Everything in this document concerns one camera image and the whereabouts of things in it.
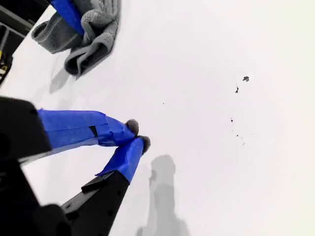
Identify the dark metal rack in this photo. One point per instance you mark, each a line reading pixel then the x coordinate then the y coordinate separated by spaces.
pixel 14 19

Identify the grey striped towel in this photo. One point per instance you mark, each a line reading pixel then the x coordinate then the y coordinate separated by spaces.
pixel 103 41

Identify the yellow black tool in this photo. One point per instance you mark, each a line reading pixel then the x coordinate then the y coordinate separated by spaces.
pixel 3 66

